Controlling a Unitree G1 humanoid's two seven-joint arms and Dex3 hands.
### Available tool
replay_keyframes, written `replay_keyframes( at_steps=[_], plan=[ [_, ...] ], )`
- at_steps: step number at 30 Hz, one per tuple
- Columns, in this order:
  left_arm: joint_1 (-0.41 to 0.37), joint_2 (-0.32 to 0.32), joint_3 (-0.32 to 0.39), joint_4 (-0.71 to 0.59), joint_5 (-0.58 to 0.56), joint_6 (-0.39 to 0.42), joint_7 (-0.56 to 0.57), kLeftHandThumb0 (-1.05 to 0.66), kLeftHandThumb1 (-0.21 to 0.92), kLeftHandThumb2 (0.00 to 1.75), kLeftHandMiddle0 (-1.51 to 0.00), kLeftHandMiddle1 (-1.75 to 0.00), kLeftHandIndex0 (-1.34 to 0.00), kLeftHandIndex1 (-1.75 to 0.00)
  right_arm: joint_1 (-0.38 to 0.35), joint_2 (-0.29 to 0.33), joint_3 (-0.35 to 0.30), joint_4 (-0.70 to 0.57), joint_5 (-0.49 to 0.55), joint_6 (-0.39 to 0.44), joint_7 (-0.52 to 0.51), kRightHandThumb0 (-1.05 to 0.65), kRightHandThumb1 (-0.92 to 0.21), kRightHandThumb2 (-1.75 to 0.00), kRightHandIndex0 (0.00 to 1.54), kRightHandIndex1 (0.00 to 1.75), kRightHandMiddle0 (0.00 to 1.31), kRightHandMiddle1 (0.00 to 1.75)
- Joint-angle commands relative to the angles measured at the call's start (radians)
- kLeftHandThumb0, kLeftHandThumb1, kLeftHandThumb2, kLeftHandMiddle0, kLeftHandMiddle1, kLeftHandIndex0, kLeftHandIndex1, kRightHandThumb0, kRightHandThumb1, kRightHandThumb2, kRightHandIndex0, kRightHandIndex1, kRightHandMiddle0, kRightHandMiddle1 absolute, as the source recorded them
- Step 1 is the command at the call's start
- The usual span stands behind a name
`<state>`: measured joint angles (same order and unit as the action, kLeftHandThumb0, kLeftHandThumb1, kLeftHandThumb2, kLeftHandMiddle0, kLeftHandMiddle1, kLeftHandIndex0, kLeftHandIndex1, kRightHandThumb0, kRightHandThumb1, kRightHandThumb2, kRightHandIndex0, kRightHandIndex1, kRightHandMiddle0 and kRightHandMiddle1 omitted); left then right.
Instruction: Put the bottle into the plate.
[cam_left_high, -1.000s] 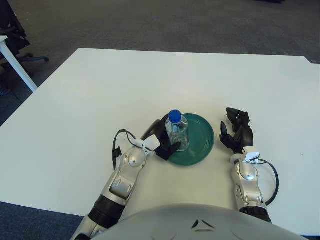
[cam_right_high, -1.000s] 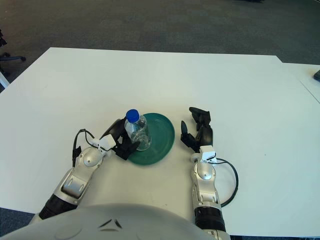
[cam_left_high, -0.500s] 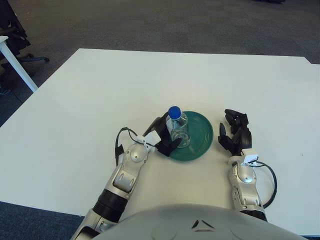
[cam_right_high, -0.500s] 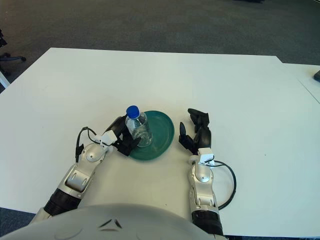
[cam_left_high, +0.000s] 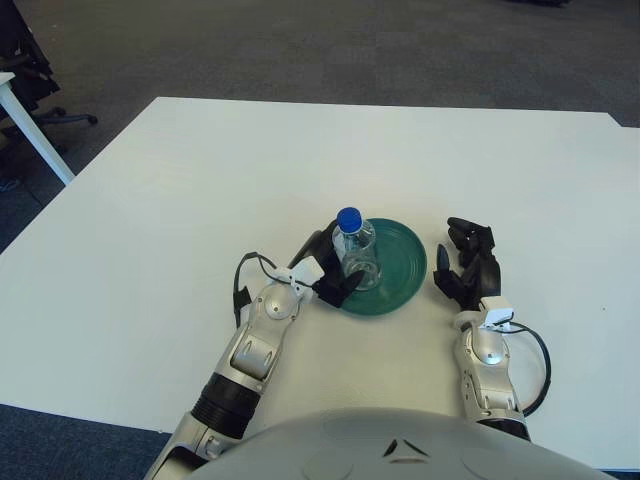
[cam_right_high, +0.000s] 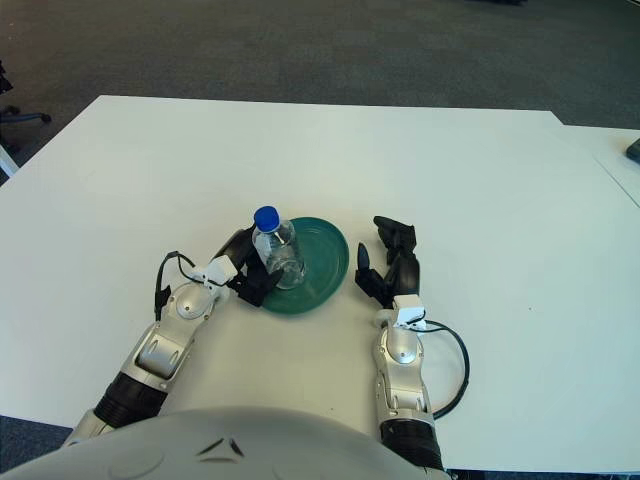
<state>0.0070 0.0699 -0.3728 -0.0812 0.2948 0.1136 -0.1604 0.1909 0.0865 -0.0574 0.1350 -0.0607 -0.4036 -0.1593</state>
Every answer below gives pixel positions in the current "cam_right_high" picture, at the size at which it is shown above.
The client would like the teal round plate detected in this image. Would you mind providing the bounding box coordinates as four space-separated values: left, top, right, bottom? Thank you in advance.
259 216 351 317

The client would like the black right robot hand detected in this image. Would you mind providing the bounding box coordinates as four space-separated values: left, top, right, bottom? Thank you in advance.
353 215 421 310

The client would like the black office chair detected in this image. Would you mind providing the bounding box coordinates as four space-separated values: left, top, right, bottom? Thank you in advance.
0 59 53 151

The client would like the white desk leg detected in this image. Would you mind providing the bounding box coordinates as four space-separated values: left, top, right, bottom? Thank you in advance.
0 144 20 179

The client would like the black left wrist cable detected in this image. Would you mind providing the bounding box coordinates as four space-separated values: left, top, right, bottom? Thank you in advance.
153 250 211 321

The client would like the grey robot torso shell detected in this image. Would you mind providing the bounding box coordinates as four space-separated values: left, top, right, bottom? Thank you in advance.
0 405 426 480

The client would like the clear bottle with blue cap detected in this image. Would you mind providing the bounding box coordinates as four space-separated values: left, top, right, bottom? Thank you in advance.
251 205 307 291

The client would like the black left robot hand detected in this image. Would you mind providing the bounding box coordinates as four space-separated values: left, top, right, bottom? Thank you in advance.
219 225 281 307

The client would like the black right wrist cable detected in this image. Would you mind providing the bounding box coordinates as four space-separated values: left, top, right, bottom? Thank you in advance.
422 319 471 419

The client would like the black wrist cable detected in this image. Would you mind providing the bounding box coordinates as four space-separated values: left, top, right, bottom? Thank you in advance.
153 250 211 321
422 319 471 419

